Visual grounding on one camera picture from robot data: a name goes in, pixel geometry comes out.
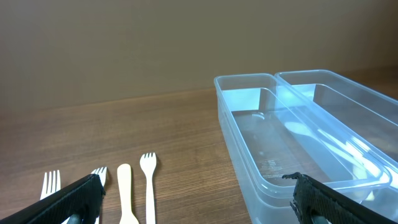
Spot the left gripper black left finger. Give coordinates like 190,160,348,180
1,174,106,224

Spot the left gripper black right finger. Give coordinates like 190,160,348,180
282,172,397,224

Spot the left clear plastic container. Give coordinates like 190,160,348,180
215,73,389,223

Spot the clear plastic container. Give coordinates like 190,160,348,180
215,73,389,223
276,70,397,221

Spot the right clear plastic container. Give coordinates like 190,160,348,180
276,70,397,221

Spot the white plastic fork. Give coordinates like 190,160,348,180
90,166,108,224
140,152,157,224
40,170,61,200

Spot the yellow plastic fork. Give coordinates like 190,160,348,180
117,164,139,224

